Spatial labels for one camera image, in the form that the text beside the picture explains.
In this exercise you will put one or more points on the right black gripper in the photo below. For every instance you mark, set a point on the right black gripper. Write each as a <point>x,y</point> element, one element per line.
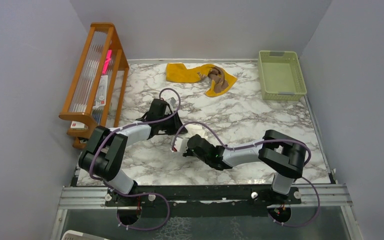
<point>188,152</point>

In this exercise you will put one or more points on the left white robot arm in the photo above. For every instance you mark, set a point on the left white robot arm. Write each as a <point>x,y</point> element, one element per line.
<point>104,151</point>

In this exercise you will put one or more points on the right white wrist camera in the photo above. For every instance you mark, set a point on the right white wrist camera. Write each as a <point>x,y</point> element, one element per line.
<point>179,145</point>

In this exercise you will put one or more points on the small white red box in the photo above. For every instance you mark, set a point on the small white red box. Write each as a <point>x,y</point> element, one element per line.
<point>76,125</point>

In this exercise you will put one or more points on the white basket corner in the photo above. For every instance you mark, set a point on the white basket corner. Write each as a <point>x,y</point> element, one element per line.
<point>76,235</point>

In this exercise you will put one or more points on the wooden shelf rack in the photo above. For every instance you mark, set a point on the wooden shelf rack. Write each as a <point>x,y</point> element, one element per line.
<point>79,102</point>

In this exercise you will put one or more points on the yellow brown towel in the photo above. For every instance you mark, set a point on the yellow brown towel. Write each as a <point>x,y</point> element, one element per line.
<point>220,80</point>

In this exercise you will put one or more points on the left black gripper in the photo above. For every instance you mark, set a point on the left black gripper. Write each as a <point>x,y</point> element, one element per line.
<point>177,125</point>

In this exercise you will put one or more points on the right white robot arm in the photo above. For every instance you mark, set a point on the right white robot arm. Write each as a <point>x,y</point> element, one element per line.
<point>284,154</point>

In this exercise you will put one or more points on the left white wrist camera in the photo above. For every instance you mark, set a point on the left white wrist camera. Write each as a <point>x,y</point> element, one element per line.
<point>172,102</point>

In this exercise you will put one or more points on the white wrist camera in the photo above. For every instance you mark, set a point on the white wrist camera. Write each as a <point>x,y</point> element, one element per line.
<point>179,145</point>
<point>172,102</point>

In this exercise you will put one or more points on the white cream towel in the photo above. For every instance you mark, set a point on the white cream towel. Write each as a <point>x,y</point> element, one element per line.
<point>202,134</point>

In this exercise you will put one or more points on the green plastic basket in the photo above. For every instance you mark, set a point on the green plastic basket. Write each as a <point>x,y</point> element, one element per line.
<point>280,76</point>

